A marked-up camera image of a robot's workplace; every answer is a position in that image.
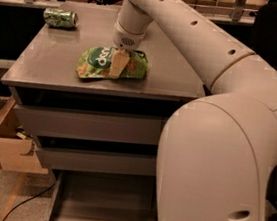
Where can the green rice chip bag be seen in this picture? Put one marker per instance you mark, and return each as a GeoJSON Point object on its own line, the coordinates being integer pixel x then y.
{"type": "Point", "coordinates": [96, 63]}

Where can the open cardboard box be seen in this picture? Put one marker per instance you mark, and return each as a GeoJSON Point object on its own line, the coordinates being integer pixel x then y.
{"type": "Point", "coordinates": [16, 150]}

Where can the grey drawer cabinet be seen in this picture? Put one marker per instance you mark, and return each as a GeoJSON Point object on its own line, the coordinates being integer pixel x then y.
{"type": "Point", "coordinates": [45, 75]}

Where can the grey top drawer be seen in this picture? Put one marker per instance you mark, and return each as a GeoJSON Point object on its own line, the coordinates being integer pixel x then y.
{"type": "Point", "coordinates": [53, 122]}

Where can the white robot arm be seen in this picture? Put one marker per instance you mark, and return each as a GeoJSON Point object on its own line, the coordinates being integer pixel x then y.
{"type": "Point", "coordinates": [216, 153]}

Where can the green soda can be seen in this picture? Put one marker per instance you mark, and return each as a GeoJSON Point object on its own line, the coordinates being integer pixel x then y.
{"type": "Point", "coordinates": [57, 18]}

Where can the grey middle drawer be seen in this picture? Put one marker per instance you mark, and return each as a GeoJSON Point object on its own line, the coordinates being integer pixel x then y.
{"type": "Point", "coordinates": [97, 161]}

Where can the grey open bottom drawer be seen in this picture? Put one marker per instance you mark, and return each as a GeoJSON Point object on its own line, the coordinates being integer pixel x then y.
{"type": "Point", "coordinates": [89, 196]}

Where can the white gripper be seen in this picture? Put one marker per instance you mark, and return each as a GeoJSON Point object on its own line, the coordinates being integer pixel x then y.
{"type": "Point", "coordinates": [127, 40]}

